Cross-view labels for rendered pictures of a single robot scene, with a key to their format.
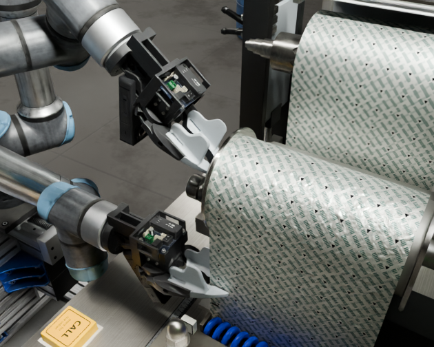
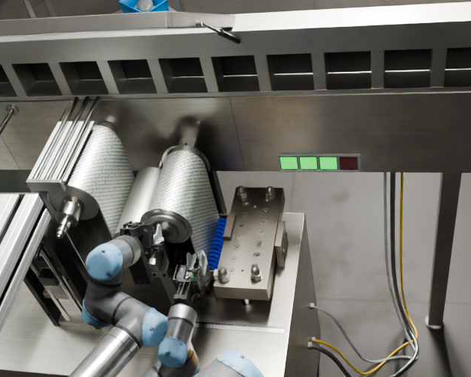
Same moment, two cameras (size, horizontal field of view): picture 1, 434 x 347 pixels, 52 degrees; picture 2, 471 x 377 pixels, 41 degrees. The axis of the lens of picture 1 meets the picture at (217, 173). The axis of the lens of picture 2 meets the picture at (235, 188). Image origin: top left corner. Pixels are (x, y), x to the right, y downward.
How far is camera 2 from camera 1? 1.60 m
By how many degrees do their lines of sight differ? 71
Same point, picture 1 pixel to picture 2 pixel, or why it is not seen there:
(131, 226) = (189, 283)
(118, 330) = (215, 348)
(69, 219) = (188, 330)
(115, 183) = not seen: outside the picture
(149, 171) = not seen: outside the picture
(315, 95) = (105, 199)
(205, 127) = not seen: hidden behind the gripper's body
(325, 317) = (208, 205)
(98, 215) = (184, 310)
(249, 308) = (204, 244)
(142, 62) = (138, 234)
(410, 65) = (105, 152)
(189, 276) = (202, 262)
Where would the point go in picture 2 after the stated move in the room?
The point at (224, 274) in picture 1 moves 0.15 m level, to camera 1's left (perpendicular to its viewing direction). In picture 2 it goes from (198, 244) to (216, 283)
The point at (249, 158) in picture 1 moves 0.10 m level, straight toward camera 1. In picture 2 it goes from (170, 203) to (205, 191)
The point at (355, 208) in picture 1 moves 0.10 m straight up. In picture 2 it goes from (187, 168) to (179, 143)
